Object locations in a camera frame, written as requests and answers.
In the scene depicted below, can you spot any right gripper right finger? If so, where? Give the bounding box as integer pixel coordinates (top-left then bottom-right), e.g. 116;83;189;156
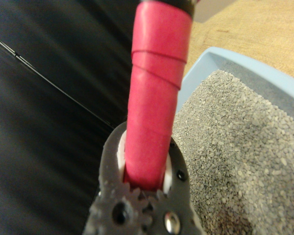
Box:
147;141;203;235

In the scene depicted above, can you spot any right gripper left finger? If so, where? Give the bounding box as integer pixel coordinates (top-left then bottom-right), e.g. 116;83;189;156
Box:
83;121;147;235

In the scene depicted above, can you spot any white scoop with red handle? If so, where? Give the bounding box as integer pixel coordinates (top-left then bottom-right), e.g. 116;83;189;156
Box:
123;0;202;192

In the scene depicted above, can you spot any blue litter tray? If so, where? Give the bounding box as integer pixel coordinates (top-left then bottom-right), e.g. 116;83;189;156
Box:
172;47;294;235

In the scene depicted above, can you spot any black curtain stand pole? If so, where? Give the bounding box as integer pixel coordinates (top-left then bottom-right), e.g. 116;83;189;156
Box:
0;33;116;129

